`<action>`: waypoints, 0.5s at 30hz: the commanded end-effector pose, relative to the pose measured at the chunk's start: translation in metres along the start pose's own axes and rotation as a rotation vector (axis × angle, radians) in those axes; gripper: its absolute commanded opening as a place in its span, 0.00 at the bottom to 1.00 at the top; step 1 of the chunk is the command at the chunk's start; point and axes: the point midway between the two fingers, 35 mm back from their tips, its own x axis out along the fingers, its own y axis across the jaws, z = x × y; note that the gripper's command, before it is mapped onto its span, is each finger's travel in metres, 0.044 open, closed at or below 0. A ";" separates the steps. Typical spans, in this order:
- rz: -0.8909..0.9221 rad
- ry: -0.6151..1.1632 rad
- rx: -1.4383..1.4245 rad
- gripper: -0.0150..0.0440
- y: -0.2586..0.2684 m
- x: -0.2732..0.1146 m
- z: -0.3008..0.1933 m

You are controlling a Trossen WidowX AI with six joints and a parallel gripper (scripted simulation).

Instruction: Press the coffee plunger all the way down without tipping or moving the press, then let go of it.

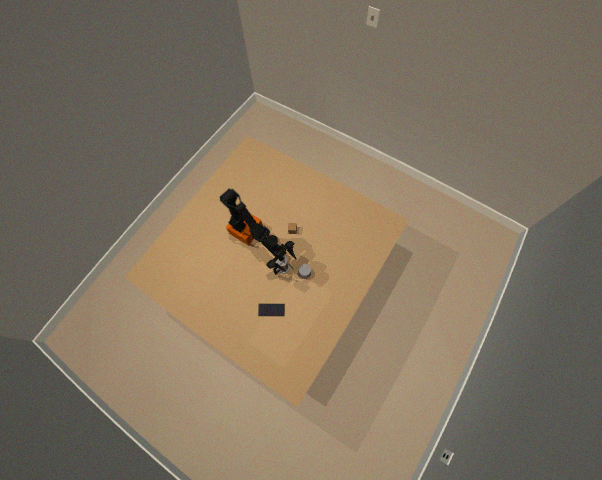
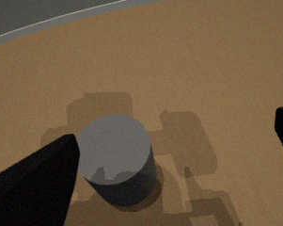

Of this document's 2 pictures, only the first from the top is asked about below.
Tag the glass french press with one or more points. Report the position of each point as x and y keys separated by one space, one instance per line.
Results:
x=283 y=262

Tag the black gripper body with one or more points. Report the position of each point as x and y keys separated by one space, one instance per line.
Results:
x=272 y=263

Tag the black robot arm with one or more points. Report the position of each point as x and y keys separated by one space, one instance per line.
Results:
x=239 y=214

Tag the grey cylinder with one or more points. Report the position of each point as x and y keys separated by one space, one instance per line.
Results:
x=304 y=271

